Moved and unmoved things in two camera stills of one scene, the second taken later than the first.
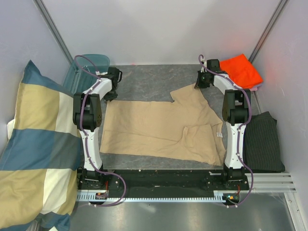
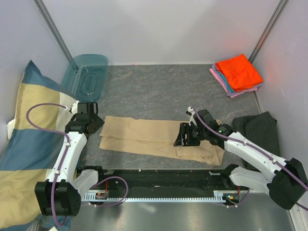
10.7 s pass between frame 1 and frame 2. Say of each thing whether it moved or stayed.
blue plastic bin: stayed
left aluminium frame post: stayed
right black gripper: moved
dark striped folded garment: stayed
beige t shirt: moved
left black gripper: moved
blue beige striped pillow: stayed
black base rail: stayed
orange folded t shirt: stayed
